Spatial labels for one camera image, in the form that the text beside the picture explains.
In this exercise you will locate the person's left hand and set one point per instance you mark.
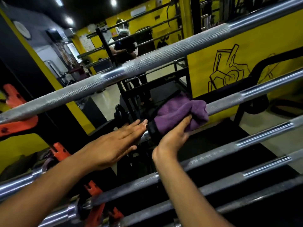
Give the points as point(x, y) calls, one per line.
point(111, 148)

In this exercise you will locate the person's right hand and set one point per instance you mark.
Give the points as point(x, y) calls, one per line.
point(170, 144)

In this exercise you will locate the person's left thumb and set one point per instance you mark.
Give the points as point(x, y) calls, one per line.
point(126, 152)

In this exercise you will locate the person's right thumb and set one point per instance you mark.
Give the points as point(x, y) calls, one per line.
point(183, 126)

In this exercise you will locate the purple cleaning cloth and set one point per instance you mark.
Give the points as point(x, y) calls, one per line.
point(176, 113)

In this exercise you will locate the person's right forearm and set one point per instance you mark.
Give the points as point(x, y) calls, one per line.
point(187, 198)

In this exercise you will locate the person's left forearm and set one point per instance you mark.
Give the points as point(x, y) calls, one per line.
point(42, 193)

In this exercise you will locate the black barbell rack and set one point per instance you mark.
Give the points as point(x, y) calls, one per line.
point(151, 87)

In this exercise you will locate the orange rack hook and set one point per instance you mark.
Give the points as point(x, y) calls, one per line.
point(94, 210)
point(13, 96)
point(116, 213)
point(19, 126)
point(60, 151)

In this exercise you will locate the thick knurled steel barbell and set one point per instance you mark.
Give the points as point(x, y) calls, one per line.
point(151, 60)

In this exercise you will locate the black curl bar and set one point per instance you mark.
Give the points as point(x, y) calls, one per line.
point(265, 66)

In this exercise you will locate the ceiling light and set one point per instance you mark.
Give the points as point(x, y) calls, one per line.
point(58, 1)

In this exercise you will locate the wall mirror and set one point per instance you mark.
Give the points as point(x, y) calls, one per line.
point(132, 28)

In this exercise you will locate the round wall clock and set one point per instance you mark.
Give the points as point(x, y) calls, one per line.
point(21, 30)

